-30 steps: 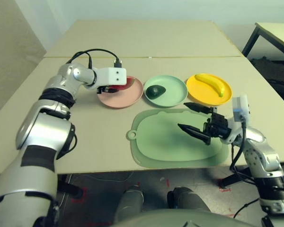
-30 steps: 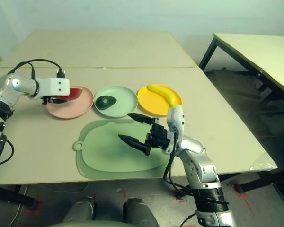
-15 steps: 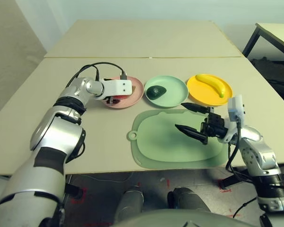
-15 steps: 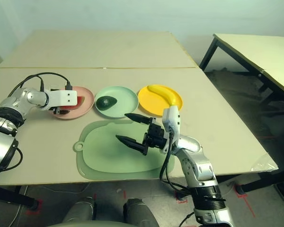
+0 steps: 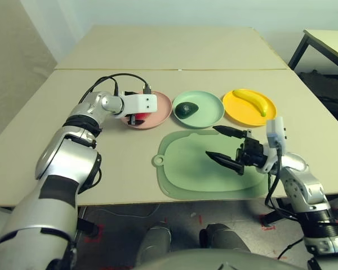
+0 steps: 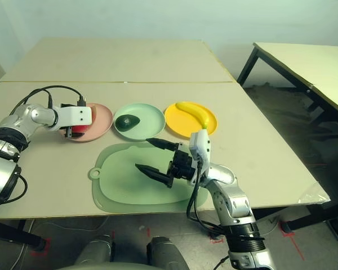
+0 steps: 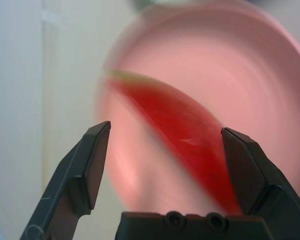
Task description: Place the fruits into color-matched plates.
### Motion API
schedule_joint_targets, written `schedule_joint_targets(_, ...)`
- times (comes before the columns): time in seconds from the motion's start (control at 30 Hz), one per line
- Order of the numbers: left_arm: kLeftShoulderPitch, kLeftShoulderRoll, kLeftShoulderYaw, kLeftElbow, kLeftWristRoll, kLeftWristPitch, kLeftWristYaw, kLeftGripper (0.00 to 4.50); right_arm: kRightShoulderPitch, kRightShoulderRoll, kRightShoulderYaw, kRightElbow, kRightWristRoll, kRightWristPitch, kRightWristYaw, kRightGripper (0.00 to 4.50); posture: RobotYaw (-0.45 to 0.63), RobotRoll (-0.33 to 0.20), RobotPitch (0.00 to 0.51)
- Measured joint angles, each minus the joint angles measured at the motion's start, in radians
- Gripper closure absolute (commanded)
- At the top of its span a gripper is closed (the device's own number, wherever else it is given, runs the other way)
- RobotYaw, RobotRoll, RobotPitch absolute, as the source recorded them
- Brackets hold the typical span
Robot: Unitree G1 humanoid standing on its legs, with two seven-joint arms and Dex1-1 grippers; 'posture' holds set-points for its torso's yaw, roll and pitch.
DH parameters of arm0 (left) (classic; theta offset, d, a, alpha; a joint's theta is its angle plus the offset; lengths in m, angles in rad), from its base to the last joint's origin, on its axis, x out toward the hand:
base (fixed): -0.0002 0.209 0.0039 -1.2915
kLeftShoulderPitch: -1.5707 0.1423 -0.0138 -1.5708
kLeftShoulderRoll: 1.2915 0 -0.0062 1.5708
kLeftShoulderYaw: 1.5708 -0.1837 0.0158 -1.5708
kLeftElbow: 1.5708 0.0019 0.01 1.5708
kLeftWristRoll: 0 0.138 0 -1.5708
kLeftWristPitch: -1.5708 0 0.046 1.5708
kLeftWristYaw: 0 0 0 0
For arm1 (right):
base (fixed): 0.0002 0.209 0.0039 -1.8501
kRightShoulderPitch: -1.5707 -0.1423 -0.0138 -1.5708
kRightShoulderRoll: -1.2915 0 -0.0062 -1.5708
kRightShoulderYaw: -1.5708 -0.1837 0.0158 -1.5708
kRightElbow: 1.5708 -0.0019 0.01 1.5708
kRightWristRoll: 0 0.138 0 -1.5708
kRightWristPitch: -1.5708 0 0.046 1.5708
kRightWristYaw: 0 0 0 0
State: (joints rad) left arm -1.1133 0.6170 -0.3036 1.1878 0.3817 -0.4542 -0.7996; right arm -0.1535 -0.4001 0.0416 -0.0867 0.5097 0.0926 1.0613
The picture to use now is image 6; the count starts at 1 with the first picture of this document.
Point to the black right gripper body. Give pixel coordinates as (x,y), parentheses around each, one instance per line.
(183,166)

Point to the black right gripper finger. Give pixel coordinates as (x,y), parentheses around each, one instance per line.
(162,144)
(155,174)

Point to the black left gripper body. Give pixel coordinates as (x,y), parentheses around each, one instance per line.
(69,132)

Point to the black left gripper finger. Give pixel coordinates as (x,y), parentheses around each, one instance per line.
(67,105)
(78,135)

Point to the red watermelon slice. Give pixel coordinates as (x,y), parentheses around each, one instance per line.
(80,129)

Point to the dark green toy avocado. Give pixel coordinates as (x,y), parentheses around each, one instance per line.
(126,122)

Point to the yellow toy banana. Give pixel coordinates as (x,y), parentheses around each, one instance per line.
(194,112)

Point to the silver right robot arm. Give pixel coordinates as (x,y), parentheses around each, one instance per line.
(233,202)

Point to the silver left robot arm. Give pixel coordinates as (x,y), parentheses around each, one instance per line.
(5,132)

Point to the mint green round plate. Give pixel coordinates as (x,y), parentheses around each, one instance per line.
(149,123)

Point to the pink round plate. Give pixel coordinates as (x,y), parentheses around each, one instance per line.
(101,123)

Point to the yellow round plate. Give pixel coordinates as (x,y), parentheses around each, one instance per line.
(180,121)

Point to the green silicone cutting mat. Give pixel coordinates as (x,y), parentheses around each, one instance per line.
(121,182)

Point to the grey robot right leg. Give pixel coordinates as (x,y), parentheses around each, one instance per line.
(164,253)

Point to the grey robot leg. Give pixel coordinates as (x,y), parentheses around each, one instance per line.
(95,249)
(164,253)

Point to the grey robot left leg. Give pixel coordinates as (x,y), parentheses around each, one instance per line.
(95,249)

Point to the grey robot torso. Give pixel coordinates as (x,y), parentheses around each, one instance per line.
(101,266)

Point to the black table base leg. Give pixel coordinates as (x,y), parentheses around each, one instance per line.
(310,219)
(17,232)

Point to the clear plastic bag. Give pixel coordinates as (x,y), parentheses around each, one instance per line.
(314,194)

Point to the beige side table black legs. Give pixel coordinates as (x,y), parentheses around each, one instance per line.
(304,64)

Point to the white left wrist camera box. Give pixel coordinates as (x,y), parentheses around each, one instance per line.
(73,116)

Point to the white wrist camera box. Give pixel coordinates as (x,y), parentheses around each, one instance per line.
(73,116)
(200,146)

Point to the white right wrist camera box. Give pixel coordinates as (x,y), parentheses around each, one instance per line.
(200,146)

